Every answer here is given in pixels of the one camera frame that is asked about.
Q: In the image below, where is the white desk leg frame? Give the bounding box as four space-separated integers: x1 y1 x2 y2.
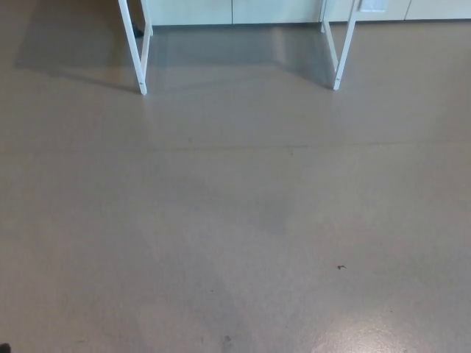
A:
320 0 360 91
118 0 154 96

